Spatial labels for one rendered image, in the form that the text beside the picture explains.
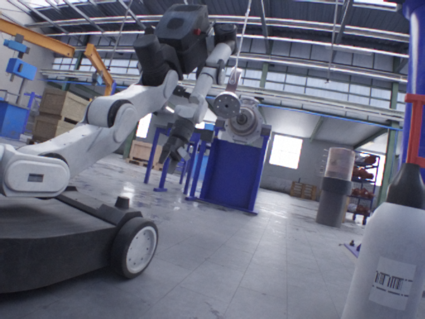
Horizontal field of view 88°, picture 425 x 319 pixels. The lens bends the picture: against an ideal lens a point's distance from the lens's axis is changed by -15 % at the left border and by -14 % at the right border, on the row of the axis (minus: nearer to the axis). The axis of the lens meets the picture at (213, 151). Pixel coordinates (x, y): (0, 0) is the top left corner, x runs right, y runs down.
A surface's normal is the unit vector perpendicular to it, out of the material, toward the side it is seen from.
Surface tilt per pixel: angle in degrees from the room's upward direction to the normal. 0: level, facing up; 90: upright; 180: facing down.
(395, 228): 71
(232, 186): 90
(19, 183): 90
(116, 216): 45
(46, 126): 90
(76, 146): 90
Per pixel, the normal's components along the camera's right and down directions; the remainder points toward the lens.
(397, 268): -0.47, -0.17
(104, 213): -0.08, -0.79
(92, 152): 0.69, 0.51
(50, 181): 0.92, 0.18
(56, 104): -0.15, -0.11
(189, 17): -0.18, -0.38
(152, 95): 0.66, 0.33
